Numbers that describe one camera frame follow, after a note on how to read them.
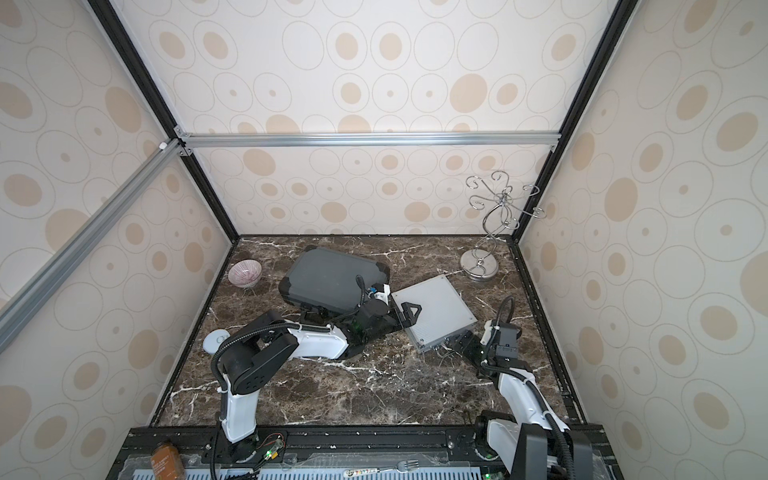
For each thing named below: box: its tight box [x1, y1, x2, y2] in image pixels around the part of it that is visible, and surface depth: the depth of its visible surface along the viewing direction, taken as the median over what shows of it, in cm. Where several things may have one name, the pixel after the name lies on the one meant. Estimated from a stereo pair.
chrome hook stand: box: [460, 171, 547, 280], surface depth 96 cm
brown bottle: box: [150, 440, 185, 480], surface depth 70 cm
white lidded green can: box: [203, 329, 231, 355], surface depth 88 cm
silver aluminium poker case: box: [392, 274, 478, 353], surface depth 97 cm
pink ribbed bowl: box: [228, 259, 262, 288], surface depth 107 cm
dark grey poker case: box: [279, 246, 391, 314], surface depth 98 cm
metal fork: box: [343, 459, 419, 478], surface depth 71 cm
